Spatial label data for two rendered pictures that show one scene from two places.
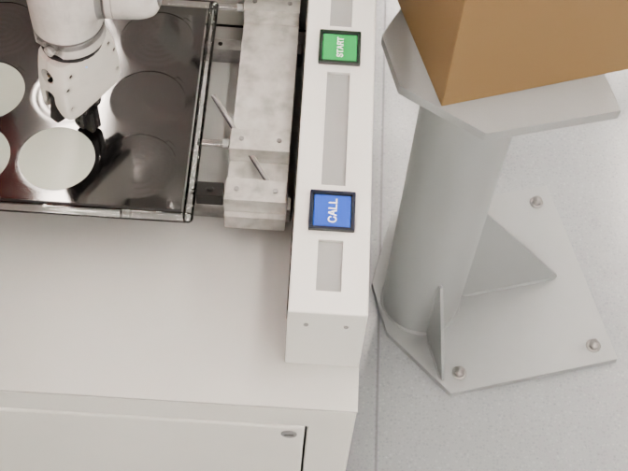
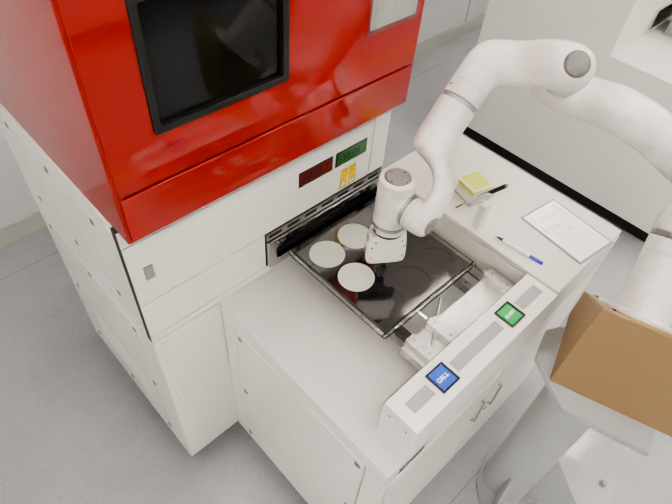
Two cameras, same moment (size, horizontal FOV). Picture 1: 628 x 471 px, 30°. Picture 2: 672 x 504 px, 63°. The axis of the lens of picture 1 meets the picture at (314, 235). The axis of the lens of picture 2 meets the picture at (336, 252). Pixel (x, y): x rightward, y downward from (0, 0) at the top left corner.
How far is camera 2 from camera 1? 33 cm
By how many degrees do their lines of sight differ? 28
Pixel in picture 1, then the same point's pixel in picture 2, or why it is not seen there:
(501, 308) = not seen: outside the picture
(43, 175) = (345, 279)
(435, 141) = (543, 400)
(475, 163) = (558, 425)
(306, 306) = (393, 407)
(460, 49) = (571, 356)
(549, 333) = not seen: outside the picture
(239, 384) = (349, 422)
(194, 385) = (331, 407)
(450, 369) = not seen: outside the picture
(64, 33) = (381, 221)
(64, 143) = (363, 273)
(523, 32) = (613, 371)
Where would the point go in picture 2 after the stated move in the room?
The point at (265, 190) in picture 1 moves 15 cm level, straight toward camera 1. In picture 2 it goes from (426, 349) to (386, 389)
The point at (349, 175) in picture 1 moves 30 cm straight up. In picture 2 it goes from (464, 368) to (504, 286)
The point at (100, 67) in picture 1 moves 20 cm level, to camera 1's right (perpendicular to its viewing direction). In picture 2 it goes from (393, 249) to (454, 299)
